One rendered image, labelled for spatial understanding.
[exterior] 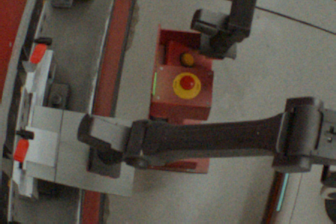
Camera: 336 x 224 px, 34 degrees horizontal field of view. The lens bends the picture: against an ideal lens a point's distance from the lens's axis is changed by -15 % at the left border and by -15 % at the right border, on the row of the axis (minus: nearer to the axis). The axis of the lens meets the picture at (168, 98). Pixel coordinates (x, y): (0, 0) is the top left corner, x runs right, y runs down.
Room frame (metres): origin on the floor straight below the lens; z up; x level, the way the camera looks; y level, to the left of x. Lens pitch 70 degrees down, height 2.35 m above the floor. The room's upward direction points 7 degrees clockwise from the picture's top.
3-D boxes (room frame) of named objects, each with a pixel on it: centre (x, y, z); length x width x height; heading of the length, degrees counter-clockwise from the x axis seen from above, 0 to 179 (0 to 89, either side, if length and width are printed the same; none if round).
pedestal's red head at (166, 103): (0.65, -0.03, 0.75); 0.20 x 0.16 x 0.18; 2
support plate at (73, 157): (0.33, 0.18, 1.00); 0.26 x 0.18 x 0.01; 90
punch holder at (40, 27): (0.50, 0.33, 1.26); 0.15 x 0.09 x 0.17; 0
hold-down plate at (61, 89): (0.37, 0.27, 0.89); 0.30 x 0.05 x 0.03; 0
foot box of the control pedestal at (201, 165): (0.65, -0.06, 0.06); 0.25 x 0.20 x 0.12; 92
